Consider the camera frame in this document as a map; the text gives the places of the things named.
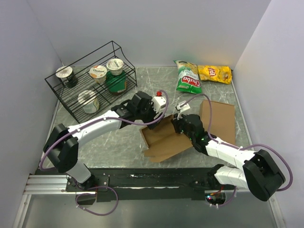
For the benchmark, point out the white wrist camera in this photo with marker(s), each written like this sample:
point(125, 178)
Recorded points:
point(182, 107)
point(159, 102)

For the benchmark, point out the green Chobani yogurt cup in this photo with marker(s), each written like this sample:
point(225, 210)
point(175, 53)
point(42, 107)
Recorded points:
point(115, 66)

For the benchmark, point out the yellow Lays chips bag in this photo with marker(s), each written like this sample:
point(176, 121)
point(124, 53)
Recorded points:
point(221, 74)

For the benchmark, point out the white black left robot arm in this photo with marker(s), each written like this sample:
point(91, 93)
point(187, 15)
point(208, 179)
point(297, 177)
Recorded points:
point(64, 142)

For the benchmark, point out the dark yogurt cup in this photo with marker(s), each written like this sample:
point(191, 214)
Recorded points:
point(67, 76)

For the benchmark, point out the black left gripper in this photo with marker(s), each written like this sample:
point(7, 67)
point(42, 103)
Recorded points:
point(154, 113)

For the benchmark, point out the folded brown cardboard box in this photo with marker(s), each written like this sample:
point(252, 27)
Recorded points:
point(223, 120)

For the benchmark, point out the aluminium rail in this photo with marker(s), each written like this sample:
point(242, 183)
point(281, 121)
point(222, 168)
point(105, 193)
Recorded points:
point(45, 185)

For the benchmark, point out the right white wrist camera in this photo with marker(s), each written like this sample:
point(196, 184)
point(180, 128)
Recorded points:
point(182, 107)

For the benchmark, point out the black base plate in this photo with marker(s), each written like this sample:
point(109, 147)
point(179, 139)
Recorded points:
point(149, 184)

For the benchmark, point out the green Chuba chips bag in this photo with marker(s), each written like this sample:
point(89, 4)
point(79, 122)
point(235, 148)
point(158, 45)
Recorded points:
point(188, 77)

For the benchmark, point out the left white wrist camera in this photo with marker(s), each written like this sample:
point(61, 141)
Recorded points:
point(159, 102)

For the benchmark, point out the white ring yogurt cup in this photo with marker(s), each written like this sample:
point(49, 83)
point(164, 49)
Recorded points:
point(88, 101)

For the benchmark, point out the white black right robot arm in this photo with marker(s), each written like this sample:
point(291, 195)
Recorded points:
point(255, 171)

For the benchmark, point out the green snack packet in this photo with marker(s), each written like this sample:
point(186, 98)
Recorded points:
point(116, 84)

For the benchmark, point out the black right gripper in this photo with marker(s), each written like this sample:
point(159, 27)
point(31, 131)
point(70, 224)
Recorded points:
point(176, 121)

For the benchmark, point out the black wire rack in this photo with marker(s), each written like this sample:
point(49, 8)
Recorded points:
point(100, 56)

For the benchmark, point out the orange Chobani yogurt cup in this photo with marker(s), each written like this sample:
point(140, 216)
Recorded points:
point(98, 73)

